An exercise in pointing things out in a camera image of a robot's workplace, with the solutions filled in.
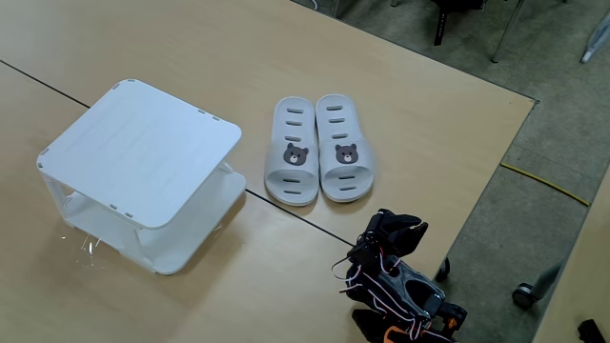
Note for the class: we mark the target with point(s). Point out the white bear slipper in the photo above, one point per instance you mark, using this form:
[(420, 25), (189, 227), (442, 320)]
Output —
[(305, 171), (333, 169)]

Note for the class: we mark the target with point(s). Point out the black table caster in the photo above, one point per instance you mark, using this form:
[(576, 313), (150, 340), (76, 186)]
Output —
[(442, 271)]

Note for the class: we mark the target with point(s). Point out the grey caster wheel leg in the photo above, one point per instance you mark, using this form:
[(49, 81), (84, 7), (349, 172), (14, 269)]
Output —
[(523, 295)]

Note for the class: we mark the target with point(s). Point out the thin metal leg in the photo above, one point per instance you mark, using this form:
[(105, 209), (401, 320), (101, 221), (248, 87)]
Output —
[(335, 8)]

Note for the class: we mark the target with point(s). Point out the small black object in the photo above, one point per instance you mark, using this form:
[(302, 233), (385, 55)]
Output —
[(591, 332)]

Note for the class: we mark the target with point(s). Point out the metal chair leg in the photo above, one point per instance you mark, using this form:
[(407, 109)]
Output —
[(506, 31)]

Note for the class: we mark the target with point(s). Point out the white plastic open box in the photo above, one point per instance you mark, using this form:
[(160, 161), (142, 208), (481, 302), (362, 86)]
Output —
[(138, 152)]

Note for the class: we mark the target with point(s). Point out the black chair leg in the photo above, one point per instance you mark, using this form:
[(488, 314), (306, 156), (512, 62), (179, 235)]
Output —
[(441, 26)]

